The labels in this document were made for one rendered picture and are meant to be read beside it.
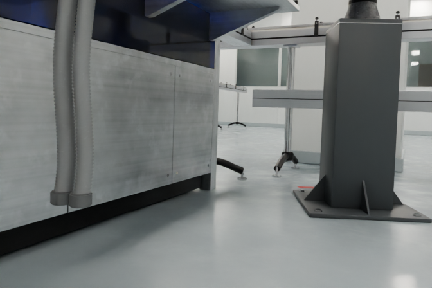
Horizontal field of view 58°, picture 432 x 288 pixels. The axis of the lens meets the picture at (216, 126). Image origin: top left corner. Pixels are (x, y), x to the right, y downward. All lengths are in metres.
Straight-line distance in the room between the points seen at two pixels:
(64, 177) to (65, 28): 0.32
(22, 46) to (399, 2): 2.63
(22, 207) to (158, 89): 0.67
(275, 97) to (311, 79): 0.62
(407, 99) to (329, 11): 1.07
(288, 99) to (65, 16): 1.89
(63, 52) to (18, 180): 0.36
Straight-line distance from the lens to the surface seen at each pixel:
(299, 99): 2.58
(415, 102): 2.50
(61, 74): 0.92
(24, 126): 1.10
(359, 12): 1.80
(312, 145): 3.17
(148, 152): 1.49
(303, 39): 2.60
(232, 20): 1.86
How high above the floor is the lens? 0.40
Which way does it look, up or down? 2 degrees down
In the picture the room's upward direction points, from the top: 2 degrees clockwise
